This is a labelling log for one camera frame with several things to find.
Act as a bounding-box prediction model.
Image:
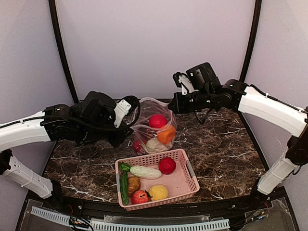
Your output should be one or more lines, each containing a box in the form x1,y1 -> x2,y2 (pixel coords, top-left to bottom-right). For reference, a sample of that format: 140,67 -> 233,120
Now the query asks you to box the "red apple front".
131,190 -> 149,205

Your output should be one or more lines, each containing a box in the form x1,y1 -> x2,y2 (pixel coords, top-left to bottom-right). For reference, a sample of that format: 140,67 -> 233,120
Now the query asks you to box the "yellow fruit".
149,184 -> 169,201

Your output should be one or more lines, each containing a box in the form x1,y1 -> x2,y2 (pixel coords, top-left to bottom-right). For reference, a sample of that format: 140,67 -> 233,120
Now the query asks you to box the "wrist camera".
173,72 -> 195,95
114,95 -> 141,128

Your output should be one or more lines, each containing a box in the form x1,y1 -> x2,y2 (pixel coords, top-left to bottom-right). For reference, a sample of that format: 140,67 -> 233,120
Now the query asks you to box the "green cucumber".
119,162 -> 131,205

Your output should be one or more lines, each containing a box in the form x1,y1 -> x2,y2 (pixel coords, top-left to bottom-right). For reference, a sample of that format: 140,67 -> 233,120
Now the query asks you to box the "orange fruit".
157,125 -> 176,144

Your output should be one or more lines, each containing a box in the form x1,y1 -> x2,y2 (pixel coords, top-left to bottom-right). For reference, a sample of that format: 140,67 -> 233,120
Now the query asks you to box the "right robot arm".
168,63 -> 308,195

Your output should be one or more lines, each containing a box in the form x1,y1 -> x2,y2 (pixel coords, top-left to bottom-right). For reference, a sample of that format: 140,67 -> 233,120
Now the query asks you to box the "white radish vegetable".
130,166 -> 162,180

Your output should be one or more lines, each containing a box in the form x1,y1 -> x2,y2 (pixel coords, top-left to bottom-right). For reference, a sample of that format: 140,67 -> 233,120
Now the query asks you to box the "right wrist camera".
173,72 -> 195,95

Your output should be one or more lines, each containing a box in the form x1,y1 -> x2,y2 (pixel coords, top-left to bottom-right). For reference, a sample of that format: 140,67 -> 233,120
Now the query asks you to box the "black frame post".
239,0 -> 262,82
48,0 -> 79,104

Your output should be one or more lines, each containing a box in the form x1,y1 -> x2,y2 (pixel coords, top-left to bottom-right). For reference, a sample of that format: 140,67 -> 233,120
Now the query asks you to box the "white cable duct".
30,206 -> 230,231

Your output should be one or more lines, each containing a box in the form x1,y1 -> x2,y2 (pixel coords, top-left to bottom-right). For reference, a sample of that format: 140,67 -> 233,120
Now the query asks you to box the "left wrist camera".
114,95 -> 141,128

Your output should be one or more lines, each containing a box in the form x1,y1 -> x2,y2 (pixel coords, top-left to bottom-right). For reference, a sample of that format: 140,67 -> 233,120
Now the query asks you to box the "clear zip top bag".
132,97 -> 177,155

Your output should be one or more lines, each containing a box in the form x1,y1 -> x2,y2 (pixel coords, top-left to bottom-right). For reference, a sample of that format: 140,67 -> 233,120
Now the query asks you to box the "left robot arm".
0,91 -> 140,199

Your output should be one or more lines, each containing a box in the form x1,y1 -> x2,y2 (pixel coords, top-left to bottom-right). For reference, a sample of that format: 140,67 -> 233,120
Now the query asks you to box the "brown potato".
128,177 -> 141,197

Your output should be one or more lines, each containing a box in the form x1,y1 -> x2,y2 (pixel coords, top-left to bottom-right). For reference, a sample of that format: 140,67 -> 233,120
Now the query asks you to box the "pale green cabbage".
144,137 -> 173,154

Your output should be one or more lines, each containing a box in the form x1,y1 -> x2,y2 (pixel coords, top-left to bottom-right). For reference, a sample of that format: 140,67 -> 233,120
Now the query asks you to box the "pink plastic basket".
115,149 -> 200,211

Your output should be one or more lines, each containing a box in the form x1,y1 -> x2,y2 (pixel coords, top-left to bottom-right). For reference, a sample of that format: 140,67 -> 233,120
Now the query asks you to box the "black left frame post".
48,0 -> 79,104

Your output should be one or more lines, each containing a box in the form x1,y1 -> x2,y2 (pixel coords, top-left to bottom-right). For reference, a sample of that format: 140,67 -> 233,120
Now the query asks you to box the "black front rail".
44,193 -> 257,222

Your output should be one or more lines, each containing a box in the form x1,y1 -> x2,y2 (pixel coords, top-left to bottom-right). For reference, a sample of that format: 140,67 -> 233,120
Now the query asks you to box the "red ball fruit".
132,140 -> 144,155

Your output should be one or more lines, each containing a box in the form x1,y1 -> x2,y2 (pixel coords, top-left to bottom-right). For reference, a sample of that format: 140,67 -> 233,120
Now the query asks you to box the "black right frame post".
239,0 -> 262,82

